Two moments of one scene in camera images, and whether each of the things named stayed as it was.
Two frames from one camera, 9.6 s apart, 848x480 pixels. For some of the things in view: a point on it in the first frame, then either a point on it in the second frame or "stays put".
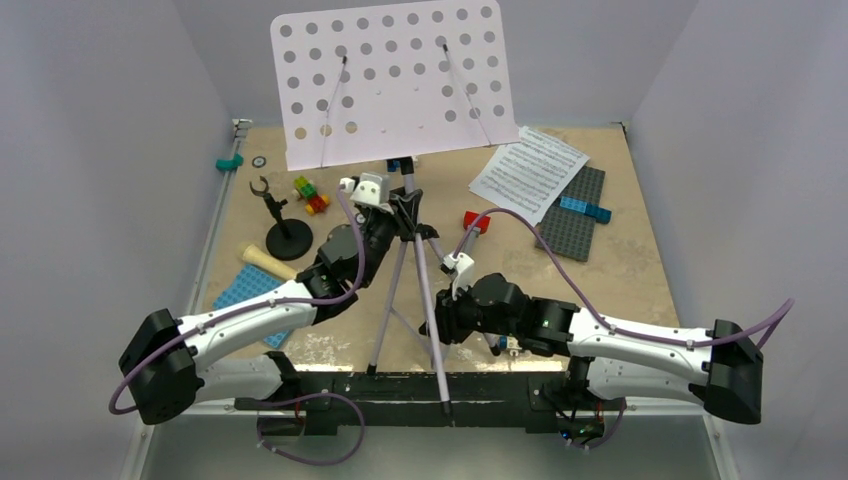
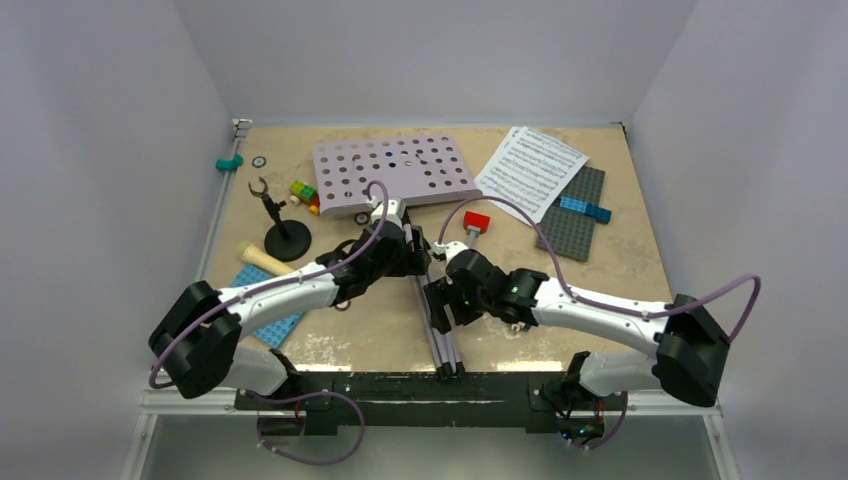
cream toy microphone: x=257 y=257 stays put
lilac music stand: x=375 y=84 → x=352 y=173
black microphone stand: x=289 y=239 stays put
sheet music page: x=529 y=178 stays put
